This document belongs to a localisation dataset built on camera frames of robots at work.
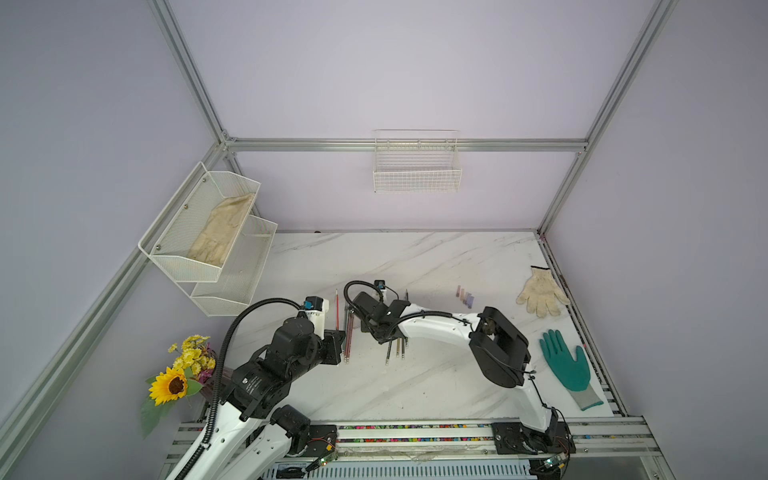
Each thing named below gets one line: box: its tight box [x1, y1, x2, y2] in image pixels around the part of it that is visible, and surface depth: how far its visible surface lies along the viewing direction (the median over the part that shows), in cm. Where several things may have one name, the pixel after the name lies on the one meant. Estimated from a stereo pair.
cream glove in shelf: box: [188, 193, 255, 267], surface depth 80 cm
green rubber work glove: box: [539, 329, 604, 411], surface depth 87 cm
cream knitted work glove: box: [516, 265, 570, 318], surface depth 103 cm
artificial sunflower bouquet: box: [140, 335, 217, 437], surface depth 61 cm
